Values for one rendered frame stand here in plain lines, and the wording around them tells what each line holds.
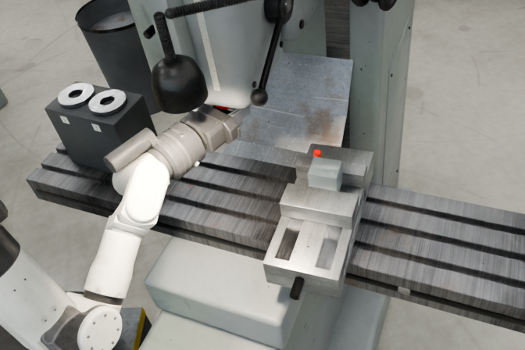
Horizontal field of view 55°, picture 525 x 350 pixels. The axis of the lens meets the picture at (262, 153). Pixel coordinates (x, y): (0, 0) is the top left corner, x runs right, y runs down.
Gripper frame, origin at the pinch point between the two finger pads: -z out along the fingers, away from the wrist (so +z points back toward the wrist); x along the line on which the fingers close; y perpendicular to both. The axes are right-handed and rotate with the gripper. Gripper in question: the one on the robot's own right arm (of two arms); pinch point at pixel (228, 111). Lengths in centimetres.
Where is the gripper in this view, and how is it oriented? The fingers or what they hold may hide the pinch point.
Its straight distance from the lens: 102.3
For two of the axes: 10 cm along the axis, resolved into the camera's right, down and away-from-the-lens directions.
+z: -6.5, 5.7, -5.0
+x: -7.5, -3.8, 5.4
